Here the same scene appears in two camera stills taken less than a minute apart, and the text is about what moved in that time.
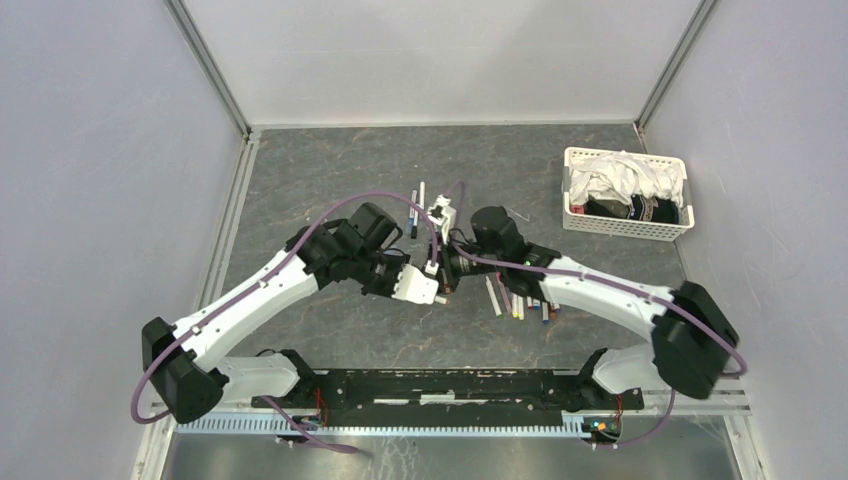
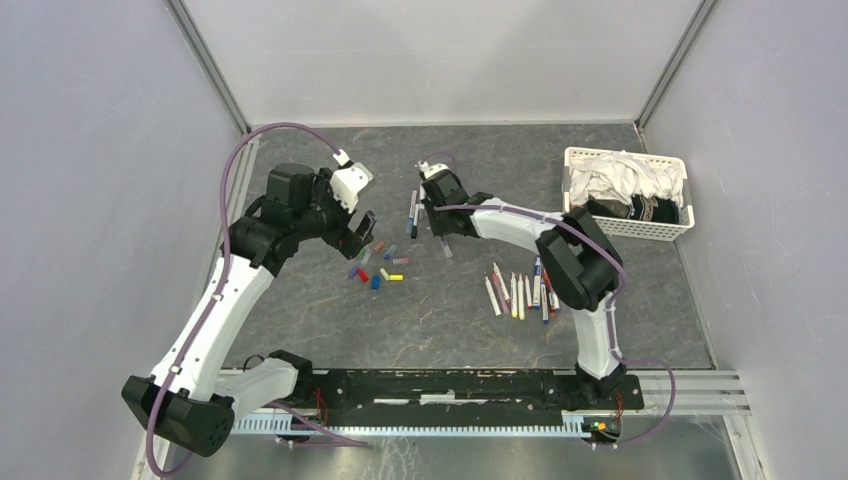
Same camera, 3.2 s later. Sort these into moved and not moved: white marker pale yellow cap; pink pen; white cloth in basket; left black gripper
Moved: left black gripper
Not moved: white marker pale yellow cap; white cloth in basket; pink pen
